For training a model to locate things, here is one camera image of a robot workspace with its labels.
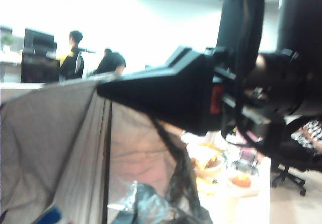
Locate grey translucent partition panel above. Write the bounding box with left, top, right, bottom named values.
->
left=108, top=100, right=184, bottom=224

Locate blue foam slipper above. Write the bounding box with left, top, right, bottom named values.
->
left=35, top=205, right=63, bottom=224

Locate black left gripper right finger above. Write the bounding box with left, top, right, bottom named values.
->
left=145, top=46, right=202, bottom=73

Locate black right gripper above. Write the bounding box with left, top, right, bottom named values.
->
left=206, top=46, right=312, bottom=156

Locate plate with orange food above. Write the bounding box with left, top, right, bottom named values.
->
left=227, top=172, right=252, bottom=188

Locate standing person black jacket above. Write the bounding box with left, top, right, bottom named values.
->
left=59, top=30, right=85, bottom=80

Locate white food bowl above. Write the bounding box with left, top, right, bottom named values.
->
left=198, top=157, right=224, bottom=182

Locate black office chair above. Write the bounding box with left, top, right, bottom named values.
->
left=271, top=113, right=322, bottom=197

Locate person in patterned clothes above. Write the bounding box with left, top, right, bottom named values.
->
left=290, top=119, right=322, bottom=151

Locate black garbage bag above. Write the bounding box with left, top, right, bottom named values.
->
left=108, top=117, right=213, bottom=224

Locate seated person black hair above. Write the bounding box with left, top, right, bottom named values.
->
left=93, top=48, right=126, bottom=77

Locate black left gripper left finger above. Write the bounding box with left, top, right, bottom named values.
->
left=97, top=52, right=223, bottom=136

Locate clear purple container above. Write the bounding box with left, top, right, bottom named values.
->
left=232, top=148, right=260, bottom=177

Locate green potted plant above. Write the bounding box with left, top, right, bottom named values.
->
left=0, top=32, right=15, bottom=52

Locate black monitor stack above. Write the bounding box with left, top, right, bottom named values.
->
left=20, top=27, right=60, bottom=83

